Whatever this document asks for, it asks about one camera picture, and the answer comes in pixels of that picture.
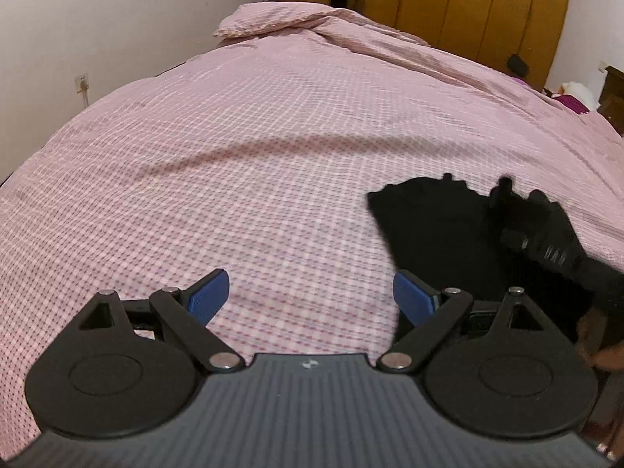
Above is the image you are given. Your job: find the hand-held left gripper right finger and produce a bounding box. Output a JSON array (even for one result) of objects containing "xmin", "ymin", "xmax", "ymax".
[{"xmin": 378, "ymin": 269, "xmax": 559, "ymax": 374}]

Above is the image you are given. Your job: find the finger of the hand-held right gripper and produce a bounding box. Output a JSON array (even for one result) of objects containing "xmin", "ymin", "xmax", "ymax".
[{"xmin": 489, "ymin": 174, "xmax": 518, "ymax": 220}]

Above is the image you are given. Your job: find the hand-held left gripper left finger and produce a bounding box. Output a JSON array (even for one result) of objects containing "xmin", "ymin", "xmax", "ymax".
[{"xmin": 78, "ymin": 268, "xmax": 246, "ymax": 374}]

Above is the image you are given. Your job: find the black garment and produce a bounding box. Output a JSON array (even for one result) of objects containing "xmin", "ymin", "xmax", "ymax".
[{"xmin": 367, "ymin": 173, "xmax": 593, "ymax": 356}]

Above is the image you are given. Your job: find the person's right hand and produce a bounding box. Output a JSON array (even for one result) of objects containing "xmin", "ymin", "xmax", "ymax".
[{"xmin": 575, "ymin": 309, "xmax": 624, "ymax": 369}]

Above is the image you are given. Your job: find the purple cloth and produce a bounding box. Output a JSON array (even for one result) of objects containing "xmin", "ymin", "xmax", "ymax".
[{"xmin": 551, "ymin": 92, "xmax": 590, "ymax": 114}]

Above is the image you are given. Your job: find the white plush item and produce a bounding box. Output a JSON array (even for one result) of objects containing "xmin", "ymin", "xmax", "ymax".
[{"xmin": 558, "ymin": 81, "xmax": 590, "ymax": 108}]

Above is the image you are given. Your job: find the dark wooden headboard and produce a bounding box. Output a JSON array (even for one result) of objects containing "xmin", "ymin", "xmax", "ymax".
[{"xmin": 599, "ymin": 66, "xmax": 624, "ymax": 135}]

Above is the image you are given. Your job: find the pink checked blanket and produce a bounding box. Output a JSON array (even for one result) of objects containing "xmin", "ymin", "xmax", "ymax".
[{"xmin": 0, "ymin": 1, "xmax": 624, "ymax": 449}]

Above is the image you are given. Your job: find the wooden wardrobe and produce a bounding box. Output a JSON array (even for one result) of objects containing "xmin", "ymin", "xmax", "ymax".
[{"xmin": 397, "ymin": 0, "xmax": 576, "ymax": 91}]

